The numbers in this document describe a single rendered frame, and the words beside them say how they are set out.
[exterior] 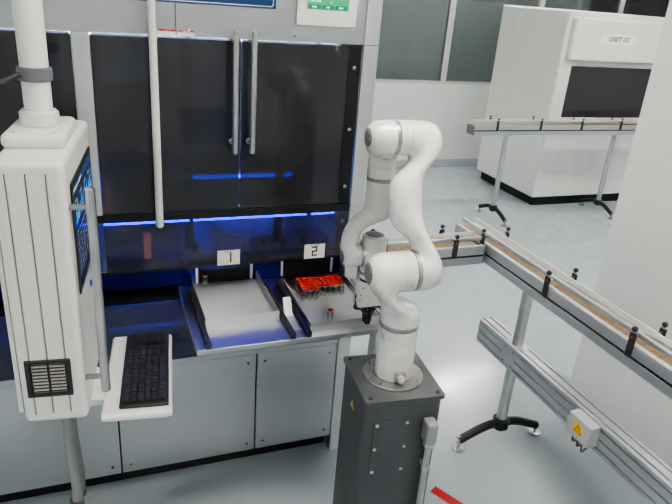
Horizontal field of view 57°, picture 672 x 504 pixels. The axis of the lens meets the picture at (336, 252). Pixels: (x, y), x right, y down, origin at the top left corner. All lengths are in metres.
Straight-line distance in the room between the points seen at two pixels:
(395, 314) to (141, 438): 1.31
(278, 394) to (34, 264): 1.35
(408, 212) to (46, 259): 0.97
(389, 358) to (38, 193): 1.07
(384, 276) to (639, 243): 1.65
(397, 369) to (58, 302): 0.98
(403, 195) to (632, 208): 1.60
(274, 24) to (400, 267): 0.94
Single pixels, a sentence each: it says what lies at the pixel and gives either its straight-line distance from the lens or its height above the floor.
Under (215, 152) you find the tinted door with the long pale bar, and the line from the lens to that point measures 2.25.
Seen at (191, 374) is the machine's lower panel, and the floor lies 0.52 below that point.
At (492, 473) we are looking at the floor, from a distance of 3.10.
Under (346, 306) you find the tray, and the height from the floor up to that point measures 0.88.
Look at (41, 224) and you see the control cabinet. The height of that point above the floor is 1.39.
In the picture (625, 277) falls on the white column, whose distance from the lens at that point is 3.24.
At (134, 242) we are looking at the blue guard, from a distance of 2.31.
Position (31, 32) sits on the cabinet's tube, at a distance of 1.81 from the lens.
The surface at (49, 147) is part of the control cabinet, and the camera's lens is 1.76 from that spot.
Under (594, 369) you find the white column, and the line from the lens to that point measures 3.48.
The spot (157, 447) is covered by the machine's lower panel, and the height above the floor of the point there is 0.19.
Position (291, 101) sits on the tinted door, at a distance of 2.28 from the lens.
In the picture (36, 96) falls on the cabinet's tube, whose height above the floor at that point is 1.66.
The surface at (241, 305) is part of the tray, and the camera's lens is 2.33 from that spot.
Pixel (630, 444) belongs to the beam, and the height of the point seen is 0.55.
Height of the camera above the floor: 1.98
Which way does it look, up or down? 23 degrees down
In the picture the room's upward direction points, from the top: 5 degrees clockwise
